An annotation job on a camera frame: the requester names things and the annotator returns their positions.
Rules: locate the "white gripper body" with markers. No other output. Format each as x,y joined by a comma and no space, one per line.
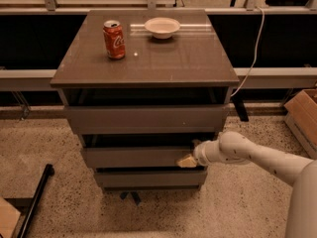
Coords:
199,154

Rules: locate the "grey drawer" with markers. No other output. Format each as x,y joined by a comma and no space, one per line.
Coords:
146,119
133,157
151,179

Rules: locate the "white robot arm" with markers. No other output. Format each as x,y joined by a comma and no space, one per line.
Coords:
298,172

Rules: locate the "grey drawer cabinet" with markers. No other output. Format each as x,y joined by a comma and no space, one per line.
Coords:
189,69

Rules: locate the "black table leg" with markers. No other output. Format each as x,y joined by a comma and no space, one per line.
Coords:
240,108

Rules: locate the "blue tape cross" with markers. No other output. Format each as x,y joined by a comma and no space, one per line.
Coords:
134,195

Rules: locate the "cardboard box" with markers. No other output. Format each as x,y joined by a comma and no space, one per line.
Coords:
301,118

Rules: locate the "white bowl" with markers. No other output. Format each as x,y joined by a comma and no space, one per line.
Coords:
162,28

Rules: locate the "orange soda can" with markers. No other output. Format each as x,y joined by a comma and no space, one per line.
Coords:
114,40

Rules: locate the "black metal bar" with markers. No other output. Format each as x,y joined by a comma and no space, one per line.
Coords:
48,172

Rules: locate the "wooden board corner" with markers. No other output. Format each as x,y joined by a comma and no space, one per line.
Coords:
9,217

